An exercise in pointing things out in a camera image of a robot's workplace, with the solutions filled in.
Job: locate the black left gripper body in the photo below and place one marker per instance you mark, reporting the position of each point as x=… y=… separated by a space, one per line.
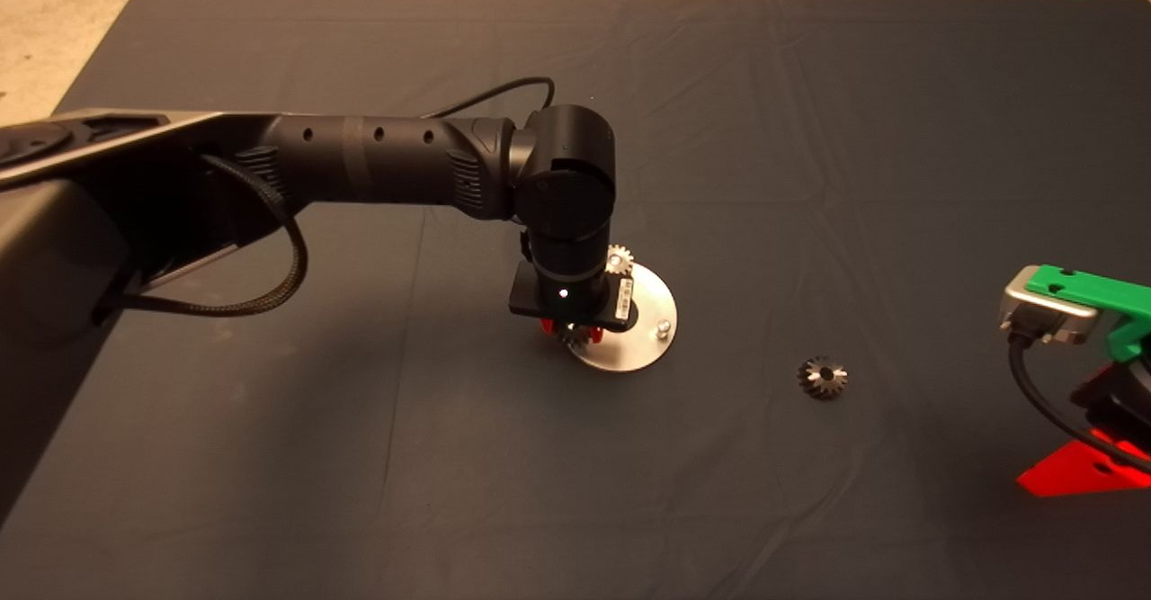
x=575 y=303

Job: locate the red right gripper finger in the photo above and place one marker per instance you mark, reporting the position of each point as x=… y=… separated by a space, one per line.
x=1070 y=474

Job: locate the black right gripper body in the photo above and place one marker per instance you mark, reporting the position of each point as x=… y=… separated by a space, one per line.
x=1124 y=402

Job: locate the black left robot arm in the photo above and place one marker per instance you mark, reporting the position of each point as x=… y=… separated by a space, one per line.
x=387 y=159

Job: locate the round metal carrier plate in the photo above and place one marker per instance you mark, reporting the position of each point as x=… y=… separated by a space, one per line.
x=643 y=348

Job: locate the dark grey table cloth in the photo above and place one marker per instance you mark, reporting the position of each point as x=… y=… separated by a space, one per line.
x=809 y=132

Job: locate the green right camera mount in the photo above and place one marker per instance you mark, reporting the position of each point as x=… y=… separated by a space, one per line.
x=1097 y=290

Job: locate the silver right camera box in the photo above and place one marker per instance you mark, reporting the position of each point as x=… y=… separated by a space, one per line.
x=1034 y=312

